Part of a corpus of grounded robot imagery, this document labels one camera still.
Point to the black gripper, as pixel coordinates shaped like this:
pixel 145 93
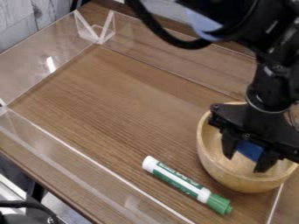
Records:
pixel 241 122

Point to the blue foam block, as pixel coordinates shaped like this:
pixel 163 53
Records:
pixel 250 150

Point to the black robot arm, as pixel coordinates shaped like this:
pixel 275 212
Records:
pixel 265 25

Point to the brown wooden bowl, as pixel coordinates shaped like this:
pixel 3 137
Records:
pixel 234 173

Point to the green white marker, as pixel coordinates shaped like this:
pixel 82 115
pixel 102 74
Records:
pixel 201 193

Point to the clear acrylic tray wall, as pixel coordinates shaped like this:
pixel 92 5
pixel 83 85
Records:
pixel 98 95

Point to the black equipment with cable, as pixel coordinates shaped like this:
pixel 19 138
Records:
pixel 18 211

